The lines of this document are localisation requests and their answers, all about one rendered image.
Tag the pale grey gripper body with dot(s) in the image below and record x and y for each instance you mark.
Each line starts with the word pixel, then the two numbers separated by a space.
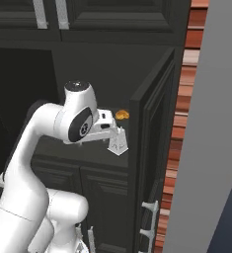
pixel 101 134

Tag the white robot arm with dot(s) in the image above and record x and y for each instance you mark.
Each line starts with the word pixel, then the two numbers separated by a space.
pixel 25 184

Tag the dark open cabinet door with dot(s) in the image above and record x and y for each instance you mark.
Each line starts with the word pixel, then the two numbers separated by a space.
pixel 153 148

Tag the dark lower cabinet door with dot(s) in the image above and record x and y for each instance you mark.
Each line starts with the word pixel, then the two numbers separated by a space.
pixel 107 204
pixel 60 178

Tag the dark cabinet carcass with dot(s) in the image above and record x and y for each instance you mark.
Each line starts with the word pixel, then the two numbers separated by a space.
pixel 114 75

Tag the grey fridge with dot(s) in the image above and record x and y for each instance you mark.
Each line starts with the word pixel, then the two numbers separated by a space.
pixel 213 115

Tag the dark upper cabinet door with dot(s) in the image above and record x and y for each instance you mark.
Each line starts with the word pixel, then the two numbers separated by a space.
pixel 127 19
pixel 12 19

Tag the orange croissant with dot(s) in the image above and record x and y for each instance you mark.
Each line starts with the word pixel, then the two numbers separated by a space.
pixel 122 114

